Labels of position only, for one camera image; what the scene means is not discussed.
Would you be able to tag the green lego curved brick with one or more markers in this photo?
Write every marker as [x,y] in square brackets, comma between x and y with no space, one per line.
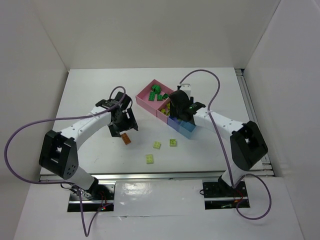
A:
[156,89]

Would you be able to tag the light blue bin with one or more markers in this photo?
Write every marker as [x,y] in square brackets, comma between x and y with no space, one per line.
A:
[186,129]

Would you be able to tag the orange lego plate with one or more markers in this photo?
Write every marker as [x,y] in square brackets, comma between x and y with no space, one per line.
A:
[125,138]

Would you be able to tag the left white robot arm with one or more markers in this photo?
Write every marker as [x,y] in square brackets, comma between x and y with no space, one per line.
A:
[59,153]

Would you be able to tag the aluminium front rail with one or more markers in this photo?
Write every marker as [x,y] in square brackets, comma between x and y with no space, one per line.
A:
[157,175]

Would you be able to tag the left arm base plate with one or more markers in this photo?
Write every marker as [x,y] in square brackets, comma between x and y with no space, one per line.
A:
[105,200]

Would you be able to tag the pale lime slope brick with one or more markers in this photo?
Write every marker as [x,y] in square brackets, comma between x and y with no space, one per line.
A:
[157,145]

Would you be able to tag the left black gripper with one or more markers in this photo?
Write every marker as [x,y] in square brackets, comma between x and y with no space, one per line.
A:
[124,126]

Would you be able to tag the dark green lego brick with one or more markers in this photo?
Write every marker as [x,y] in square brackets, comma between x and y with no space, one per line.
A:
[152,96]

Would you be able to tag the lime lego small brick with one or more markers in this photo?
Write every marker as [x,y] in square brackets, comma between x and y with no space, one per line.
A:
[168,106]

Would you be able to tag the aluminium side rail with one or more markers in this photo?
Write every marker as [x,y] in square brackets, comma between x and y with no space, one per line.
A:
[265,161]

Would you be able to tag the small pink bin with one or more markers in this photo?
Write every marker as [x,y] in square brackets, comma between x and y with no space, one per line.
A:
[161,116]

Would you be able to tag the pale lime square brick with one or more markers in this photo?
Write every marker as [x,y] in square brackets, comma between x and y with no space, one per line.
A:
[149,158]

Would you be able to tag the dark green lego square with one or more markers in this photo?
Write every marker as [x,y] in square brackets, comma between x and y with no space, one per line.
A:
[162,97]

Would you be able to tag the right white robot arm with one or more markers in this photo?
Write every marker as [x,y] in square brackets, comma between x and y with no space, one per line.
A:
[246,141]

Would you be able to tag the purple-blue bin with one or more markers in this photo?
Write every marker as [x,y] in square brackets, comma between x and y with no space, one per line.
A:
[174,123]

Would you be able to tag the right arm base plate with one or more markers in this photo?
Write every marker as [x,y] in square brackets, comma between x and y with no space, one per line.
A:
[218,195]

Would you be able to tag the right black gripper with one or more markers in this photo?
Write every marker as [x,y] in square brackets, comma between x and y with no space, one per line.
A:
[182,118]

